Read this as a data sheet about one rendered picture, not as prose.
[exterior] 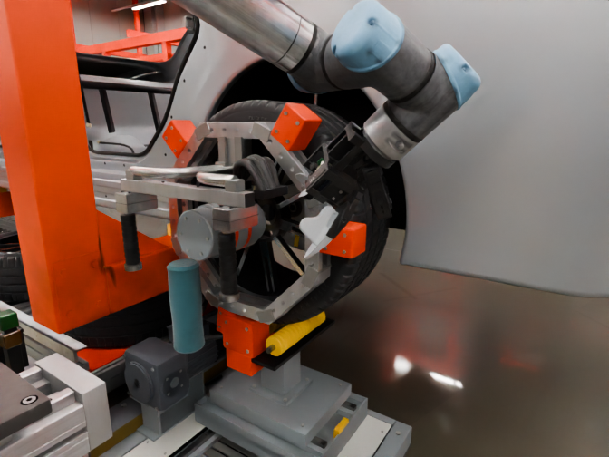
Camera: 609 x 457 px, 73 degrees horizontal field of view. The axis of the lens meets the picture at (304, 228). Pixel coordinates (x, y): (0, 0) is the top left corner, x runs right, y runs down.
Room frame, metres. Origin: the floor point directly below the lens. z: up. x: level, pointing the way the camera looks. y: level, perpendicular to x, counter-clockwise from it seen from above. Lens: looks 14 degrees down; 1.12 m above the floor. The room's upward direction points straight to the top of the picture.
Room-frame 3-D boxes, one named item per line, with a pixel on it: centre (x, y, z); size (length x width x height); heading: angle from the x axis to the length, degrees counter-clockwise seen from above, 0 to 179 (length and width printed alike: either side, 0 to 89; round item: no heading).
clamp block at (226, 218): (0.85, 0.15, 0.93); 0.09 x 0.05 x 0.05; 147
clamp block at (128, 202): (1.04, 0.43, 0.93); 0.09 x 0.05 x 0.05; 147
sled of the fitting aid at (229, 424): (1.26, 0.08, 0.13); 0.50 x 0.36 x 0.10; 57
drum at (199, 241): (1.05, 0.21, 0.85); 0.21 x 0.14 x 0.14; 147
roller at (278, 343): (1.13, 0.02, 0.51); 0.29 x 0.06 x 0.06; 147
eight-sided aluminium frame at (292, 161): (1.11, 0.18, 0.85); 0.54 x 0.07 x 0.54; 57
